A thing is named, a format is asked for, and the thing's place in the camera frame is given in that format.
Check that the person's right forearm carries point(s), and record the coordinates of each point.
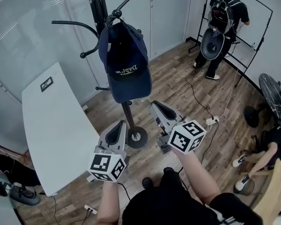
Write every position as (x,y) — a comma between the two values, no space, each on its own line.
(196,174)

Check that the light wooden chair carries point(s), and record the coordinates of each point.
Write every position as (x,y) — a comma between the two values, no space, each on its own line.
(275,196)

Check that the person's left forearm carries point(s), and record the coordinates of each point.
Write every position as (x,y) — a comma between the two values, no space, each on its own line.
(111,203)

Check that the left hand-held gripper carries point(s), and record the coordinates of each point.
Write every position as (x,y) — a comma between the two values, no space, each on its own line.
(106,165)

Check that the white power strip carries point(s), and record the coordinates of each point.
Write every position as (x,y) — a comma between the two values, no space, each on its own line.
(90,209)
(212,121)

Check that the grey round shell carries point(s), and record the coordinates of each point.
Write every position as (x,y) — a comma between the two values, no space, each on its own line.
(212,46)

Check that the black framed tag card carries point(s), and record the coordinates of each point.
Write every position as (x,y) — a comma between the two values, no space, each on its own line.
(47,84)

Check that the person's black clothing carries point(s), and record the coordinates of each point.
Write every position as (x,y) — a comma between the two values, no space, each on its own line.
(168,205)

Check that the black marble round table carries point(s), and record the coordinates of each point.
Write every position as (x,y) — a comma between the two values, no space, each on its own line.
(272,97)

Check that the black and white backpack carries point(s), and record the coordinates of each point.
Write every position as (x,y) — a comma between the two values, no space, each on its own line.
(221,12)

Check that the navy blue cap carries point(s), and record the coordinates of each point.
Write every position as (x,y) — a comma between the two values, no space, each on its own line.
(127,60)

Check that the black round base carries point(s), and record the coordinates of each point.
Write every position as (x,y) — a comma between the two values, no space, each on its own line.
(251,116)

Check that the person's black shoe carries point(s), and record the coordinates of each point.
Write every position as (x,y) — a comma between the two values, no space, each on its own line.
(169,170)
(147,183)

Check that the black metal coat rack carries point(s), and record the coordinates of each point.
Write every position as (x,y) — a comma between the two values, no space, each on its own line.
(99,6)

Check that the black frame whiteboard stand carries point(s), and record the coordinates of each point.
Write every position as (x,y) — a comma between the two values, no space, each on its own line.
(260,43)

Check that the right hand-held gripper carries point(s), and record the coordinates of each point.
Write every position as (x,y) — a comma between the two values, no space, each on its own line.
(186,137)

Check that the white table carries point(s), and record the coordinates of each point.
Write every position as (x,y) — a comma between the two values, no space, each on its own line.
(56,130)

